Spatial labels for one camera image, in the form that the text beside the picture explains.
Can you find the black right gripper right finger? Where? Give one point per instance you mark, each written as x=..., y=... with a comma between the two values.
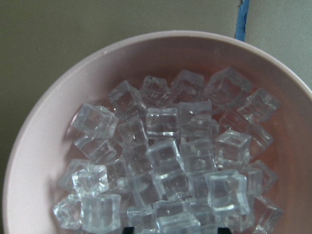
x=223, y=230

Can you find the clear ice cube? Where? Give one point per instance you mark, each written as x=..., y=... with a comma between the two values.
x=227, y=193
x=100, y=214
x=162, y=122

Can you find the pink ice bowl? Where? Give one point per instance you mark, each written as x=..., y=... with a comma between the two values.
x=42, y=148

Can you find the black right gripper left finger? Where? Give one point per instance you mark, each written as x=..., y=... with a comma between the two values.
x=128, y=230

